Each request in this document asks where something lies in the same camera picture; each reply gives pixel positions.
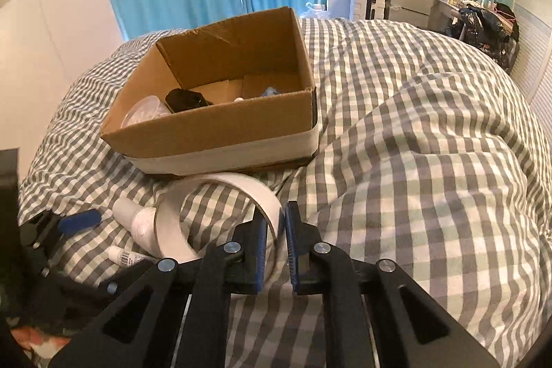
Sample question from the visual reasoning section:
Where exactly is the brown cardboard box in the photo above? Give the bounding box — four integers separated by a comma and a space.
100, 7, 319, 177

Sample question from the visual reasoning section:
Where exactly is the clear water jug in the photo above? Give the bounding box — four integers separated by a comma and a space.
299, 3, 330, 20

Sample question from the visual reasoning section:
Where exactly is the white plastic bottle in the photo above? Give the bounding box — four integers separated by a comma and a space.
112, 198, 160, 257

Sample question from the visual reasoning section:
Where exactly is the clear round plastic lid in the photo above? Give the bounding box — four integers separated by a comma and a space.
121, 95, 171, 128

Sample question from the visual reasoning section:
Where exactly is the white suitcase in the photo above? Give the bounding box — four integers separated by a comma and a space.
349, 0, 385, 20

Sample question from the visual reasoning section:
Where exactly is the grey checked duvet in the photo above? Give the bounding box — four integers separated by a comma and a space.
19, 19, 551, 367

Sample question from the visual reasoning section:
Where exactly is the black clothes pile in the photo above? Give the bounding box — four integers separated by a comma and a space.
444, 3, 519, 75

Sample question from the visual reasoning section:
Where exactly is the white tape roll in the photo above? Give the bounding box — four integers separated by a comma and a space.
154, 173, 283, 263

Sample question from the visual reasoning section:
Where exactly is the white louvred wardrobe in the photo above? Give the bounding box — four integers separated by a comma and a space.
510, 3, 552, 132

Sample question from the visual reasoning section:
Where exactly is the small white labelled tube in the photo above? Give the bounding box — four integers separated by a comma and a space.
108, 246, 152, 268

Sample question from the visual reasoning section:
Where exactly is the black object in box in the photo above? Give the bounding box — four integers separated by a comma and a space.
165, 88, 213, 113

